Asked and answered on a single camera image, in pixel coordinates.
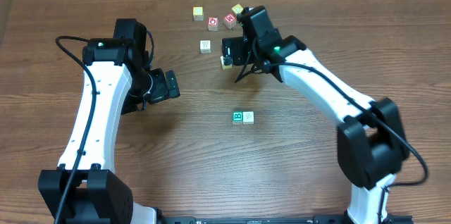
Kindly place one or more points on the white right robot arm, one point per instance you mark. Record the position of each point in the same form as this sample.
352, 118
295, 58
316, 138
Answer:
371, 144

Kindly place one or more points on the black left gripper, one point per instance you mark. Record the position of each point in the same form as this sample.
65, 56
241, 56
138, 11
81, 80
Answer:
163, 91

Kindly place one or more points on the yellow wooden block left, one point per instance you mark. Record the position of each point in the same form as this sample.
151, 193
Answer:
198, 13

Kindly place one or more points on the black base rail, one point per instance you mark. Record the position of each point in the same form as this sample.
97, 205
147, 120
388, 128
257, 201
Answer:
253, 220

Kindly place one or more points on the yellow wooden block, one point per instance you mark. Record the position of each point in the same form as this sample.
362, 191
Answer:
198, 13
237, 9

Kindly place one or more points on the red wooden block left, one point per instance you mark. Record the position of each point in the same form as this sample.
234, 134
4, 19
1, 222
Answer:
212, 24

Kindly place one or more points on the tan wooden picture block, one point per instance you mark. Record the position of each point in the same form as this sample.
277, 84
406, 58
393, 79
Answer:
224, 65

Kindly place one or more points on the yellow wooden block upper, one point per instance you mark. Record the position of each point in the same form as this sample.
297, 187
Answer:
237, 9

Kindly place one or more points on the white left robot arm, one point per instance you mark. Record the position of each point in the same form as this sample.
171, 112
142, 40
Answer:
118, 79

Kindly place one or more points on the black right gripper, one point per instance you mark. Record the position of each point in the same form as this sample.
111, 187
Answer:
238, 42

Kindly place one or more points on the green-edged wooden number block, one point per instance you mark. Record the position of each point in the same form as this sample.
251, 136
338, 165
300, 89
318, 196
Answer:
237, 117

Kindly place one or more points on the red wooden block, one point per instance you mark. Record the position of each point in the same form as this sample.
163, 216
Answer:
230, 21
212, 24

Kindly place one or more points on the white pattern wooden block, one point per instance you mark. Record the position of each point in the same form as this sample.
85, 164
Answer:
248, 117

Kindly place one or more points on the red wooden block right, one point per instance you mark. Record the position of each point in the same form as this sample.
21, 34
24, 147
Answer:
230, 21

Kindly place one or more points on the pale wooden block far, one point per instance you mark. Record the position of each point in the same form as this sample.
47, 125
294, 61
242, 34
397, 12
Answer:
205, 46

